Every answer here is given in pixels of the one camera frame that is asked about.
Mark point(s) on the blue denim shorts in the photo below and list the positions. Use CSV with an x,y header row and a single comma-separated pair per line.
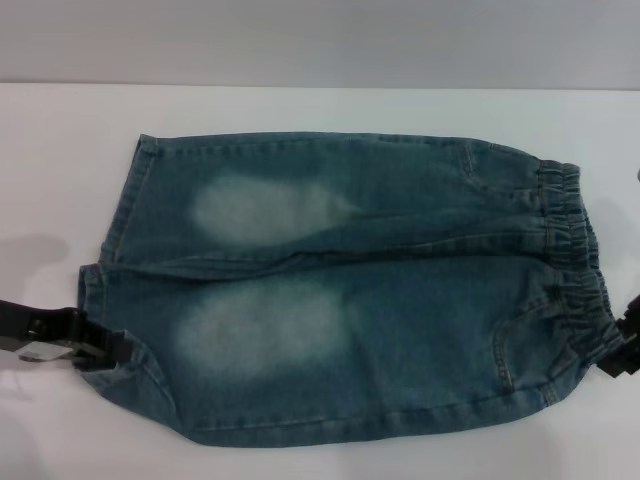
x,y
350,320

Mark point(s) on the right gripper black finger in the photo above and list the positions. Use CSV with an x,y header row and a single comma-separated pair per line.
x,y
620,357
631,312

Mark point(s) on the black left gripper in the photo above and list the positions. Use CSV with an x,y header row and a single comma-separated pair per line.
x,y
15,322

